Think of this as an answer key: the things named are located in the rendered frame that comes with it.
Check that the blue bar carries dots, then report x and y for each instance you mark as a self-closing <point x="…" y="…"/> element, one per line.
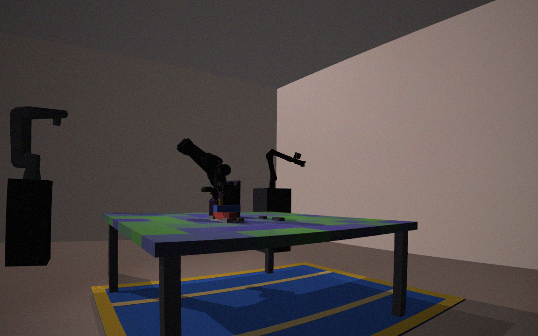
<point x="226" y="208"/>

